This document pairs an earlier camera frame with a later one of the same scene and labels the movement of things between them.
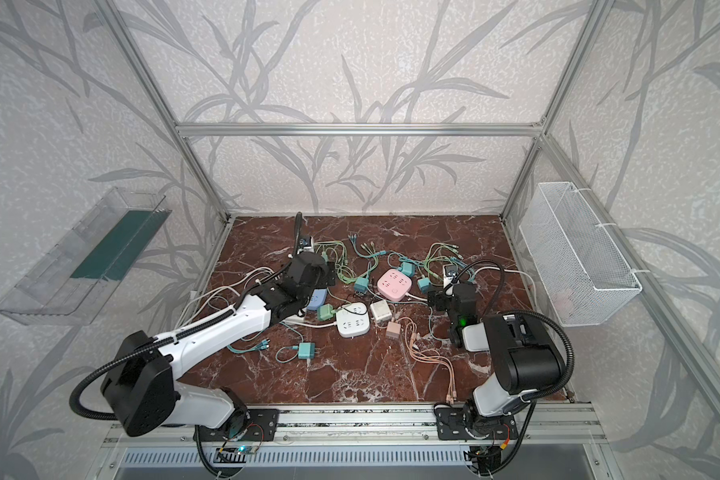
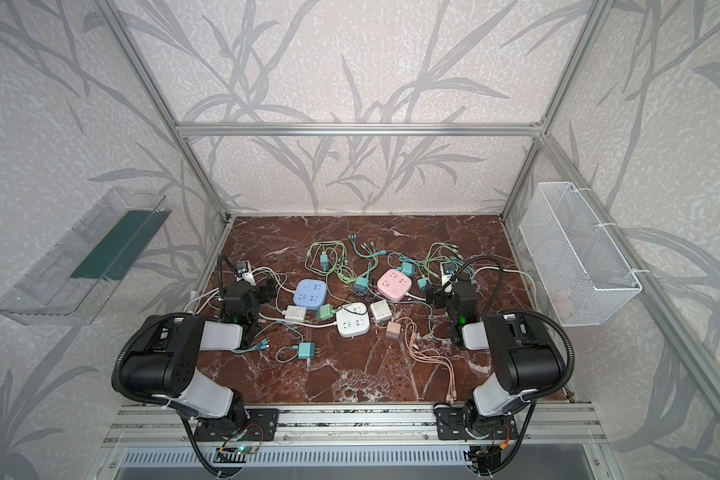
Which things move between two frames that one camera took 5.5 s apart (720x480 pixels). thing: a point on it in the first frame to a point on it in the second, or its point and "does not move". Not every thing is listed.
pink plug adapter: (393, 330) does not move
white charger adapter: (381, 310) does not move
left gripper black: (303, 247) to (257, 291)
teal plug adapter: (306, 350) does not move
